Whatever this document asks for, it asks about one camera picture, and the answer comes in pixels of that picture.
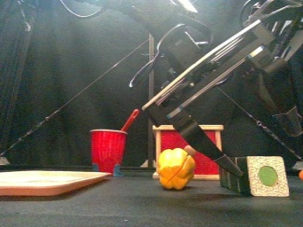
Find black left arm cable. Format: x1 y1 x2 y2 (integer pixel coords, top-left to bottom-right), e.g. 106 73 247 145
127 22 187 90

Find wooden box with red panel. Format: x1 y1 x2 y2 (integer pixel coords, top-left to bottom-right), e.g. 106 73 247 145
151 124 225 182

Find grey metal frame pole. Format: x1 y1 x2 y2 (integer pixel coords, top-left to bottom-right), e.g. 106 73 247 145
141 33 161 169

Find green toy sushi roll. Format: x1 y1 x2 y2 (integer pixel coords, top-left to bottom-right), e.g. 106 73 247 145
218 155 291 198

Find red spoon handle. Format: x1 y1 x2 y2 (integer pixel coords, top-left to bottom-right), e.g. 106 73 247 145
121 108 142 133

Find red plastic cup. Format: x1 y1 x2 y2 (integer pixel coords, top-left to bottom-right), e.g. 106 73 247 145
90 129 130 175

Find steel wire with turnbuckle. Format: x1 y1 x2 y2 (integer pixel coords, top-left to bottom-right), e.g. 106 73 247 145
215 87 303 162
0 38 151 157

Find yellow bell pepper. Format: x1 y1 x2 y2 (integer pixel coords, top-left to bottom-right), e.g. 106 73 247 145
157 145 199 191

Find wooden tray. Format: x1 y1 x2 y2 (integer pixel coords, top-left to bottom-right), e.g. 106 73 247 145
0 170 114 198

